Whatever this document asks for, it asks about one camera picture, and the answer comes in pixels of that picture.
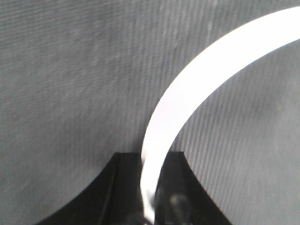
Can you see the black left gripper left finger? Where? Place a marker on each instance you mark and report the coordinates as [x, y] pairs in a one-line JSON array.
[[112, 198]]

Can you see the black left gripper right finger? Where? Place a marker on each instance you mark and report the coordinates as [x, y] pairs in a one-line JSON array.
[[180, 199]]

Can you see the white PVC pipe clamp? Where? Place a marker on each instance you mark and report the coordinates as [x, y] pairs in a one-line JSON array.
[[199, 79]]

